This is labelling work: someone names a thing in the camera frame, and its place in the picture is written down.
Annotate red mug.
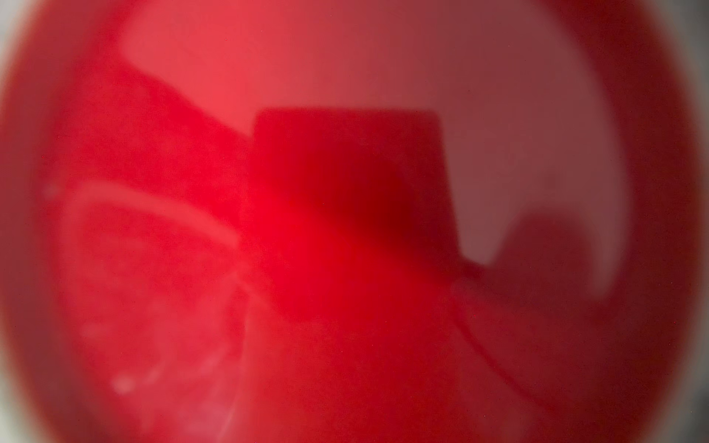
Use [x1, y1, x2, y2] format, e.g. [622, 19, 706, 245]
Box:
[1, 1, 708, 442]

